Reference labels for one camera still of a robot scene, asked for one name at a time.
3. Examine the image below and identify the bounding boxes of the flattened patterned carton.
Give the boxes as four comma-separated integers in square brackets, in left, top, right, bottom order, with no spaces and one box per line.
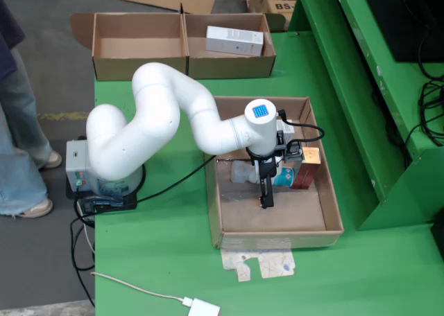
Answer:
[220,248,298,283]

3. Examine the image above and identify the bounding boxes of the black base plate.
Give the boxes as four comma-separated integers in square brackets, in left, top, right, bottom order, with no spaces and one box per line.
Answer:
[65,182,139,213]

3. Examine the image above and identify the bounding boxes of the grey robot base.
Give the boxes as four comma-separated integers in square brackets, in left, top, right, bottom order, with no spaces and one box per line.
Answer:
[65,139,147,196]

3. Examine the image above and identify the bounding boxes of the person in purple shirt, jeans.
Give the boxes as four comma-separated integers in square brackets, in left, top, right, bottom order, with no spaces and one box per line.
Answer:
[0,0,64,220]

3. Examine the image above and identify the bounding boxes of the cardboard box printed BS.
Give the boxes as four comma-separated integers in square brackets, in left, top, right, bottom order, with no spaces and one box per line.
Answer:
[262,0,298,15]

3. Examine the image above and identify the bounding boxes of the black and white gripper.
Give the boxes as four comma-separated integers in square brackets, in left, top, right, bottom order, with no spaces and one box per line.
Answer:
[247,130,289,210]

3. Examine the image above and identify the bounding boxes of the black looped power cables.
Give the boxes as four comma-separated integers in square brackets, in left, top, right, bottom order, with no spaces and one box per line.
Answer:
[70,204,97,308]

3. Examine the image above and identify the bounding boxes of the white carton with orange stripe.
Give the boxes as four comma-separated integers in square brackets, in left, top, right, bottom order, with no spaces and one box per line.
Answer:
[205,25,265,58]

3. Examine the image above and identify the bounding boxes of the black cable bundle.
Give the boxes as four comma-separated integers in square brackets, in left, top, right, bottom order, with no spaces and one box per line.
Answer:
[370,0,444,170]

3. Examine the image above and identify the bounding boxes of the large cardboard tray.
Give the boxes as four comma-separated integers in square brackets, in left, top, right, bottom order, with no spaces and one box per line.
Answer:
[203,94,345,250]

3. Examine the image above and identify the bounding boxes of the white power adapter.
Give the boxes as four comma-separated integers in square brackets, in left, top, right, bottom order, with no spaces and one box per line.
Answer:
[187,296,222,316]

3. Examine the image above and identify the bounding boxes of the green metal shelf unit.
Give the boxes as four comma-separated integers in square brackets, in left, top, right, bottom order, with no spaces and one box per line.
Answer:
[287,0,444,232]

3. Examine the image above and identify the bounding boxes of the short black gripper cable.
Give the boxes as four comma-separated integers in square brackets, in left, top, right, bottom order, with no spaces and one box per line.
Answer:
[277,108,326,152]

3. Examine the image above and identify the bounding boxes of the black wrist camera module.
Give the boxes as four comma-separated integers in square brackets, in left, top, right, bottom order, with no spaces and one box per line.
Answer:
[283,141,305,164]

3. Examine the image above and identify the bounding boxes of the white cable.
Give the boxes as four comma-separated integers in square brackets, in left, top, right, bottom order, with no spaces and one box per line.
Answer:
[89,270,191,306]

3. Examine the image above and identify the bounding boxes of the small carton with metallic top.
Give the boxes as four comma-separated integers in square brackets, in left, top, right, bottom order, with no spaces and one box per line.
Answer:
[289,146,322,191]

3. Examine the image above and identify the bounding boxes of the beige shoe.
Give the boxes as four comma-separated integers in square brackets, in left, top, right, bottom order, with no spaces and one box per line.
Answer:
[15,197,55,220]
[37,150,64,170]

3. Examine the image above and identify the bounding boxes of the long black cable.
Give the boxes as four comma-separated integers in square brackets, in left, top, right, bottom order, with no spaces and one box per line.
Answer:
[76,155,218,223]

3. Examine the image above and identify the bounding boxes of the white teal spray bottle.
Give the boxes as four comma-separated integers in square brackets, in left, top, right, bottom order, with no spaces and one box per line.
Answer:
[230,159,296,189]

